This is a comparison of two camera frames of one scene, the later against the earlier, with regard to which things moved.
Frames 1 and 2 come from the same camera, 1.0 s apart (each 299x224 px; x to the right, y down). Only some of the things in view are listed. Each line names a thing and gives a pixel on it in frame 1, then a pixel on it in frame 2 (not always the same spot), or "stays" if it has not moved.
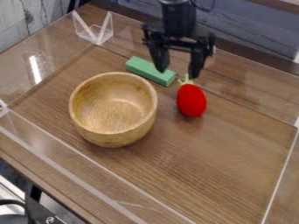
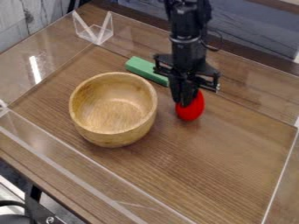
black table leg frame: [38, 213] stays
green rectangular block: [146, 69] stays
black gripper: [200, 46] → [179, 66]
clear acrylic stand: [95, 33] stays
